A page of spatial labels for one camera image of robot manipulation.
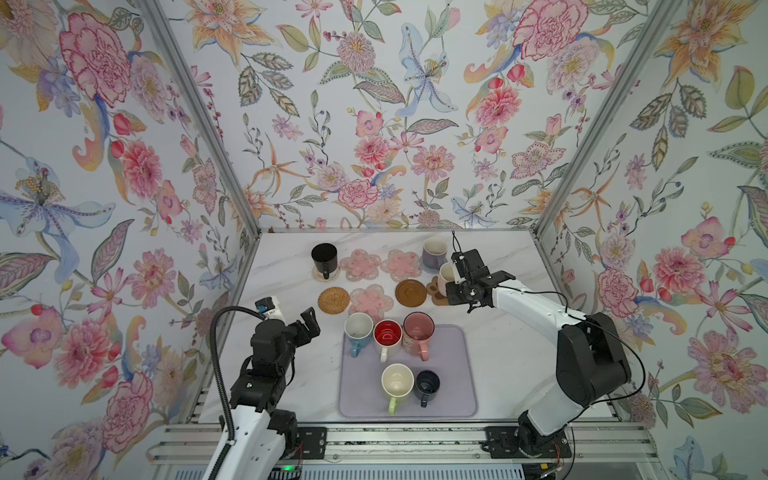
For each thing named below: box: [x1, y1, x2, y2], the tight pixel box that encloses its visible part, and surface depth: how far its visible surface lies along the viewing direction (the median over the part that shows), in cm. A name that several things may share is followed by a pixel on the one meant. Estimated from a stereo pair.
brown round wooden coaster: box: [395, 279, 427, 307], surface depth 105 cm
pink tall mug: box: [402, 311, 435, 361], surface depth 86 cm
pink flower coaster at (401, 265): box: [381, 249, 422, 282], surface depth 113 cm
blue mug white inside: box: [344, 312, 374, 358], surface depth 86 cm
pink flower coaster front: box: [348, 284, 394, 323], surface depth 103 cm
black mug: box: [311, 242, 338, 280], surface depth 103 cm
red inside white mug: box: [373, 319, 403, 363], surface depth 87 cm
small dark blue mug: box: [414, 370, 441, 408], surface depth 80 cm
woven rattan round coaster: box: [318, 286, 350, 315], surface depth 103 cm
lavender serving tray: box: [338, 325, 478, 418], surface depth 85 cm
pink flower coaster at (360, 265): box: [339, 249, 381, 282], surface depth 112 cm
